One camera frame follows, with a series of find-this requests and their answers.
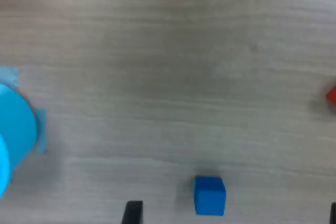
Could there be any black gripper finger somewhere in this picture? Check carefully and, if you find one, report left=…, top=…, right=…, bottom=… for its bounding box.
left=329, top=201, right=336, bottom=224
left=121, top=200, right=144, bottom=224

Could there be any small blue cube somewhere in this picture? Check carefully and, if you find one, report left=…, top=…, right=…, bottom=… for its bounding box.
left=194, top=175, right=227, bottom=217

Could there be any small red cube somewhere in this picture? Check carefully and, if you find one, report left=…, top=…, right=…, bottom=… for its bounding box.
left=325, top=85, right=336, bottom=114

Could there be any blue tape bin marker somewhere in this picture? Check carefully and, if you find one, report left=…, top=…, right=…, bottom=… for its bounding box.
left=0, top=67, right=48, bottom=154

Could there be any blue plastic cup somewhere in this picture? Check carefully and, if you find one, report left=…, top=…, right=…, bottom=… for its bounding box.
left=0, top=83, right=38, bottom=200

